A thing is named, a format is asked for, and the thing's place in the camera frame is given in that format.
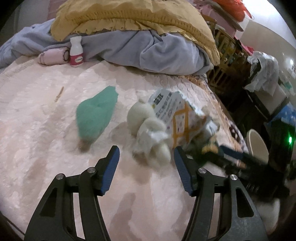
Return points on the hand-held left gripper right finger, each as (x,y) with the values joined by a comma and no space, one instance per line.
(183,171)

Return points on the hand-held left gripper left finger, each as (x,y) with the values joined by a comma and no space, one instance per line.
(111,169)

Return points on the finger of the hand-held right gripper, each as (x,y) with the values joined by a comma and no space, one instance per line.
(242,171)
(233,153)

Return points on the white plastic bucket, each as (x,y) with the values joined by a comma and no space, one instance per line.
(255,141)

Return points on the white printed paper bag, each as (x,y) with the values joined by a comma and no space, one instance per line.
(182,115)

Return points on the cream plush toy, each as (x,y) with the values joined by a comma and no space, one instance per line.
(141,115)

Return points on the brown white fleece blanket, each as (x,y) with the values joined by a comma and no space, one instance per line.
(233,132)

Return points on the blue tissue pack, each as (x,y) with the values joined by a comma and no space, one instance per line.
(286,113)

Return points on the white fuzzy cloth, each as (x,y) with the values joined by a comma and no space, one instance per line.
(268,213)

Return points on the green plush sock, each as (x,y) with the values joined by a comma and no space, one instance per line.
(97,113)

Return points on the large white plastic bag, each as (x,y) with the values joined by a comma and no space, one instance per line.
(263,69)

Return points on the pink quilted bedspread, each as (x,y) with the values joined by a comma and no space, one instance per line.
(34,115)

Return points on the wooden baby crib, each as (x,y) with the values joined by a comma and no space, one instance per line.
(222,58)

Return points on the white pill bottle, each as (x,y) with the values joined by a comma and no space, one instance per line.
(76,53)

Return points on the blue-grey blanket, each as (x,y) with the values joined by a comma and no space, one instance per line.
(143,51)

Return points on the pink rolled pouch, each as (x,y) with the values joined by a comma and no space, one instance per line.
(53,56)

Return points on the pink storage box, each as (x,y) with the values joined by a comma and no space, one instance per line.
(217,14)

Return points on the red plastic bag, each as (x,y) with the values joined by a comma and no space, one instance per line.
(233,5)

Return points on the yellow frilled pillow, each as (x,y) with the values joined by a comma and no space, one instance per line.
(138,11)

